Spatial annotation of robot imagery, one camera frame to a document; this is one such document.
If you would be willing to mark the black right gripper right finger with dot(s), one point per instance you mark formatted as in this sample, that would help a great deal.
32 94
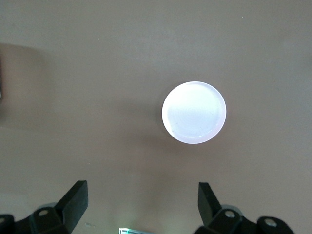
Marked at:
209 207

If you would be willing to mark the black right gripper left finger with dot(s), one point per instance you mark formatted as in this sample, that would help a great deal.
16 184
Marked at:
73 207

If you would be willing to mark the pink round plate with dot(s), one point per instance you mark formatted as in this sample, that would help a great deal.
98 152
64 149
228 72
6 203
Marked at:
193 112

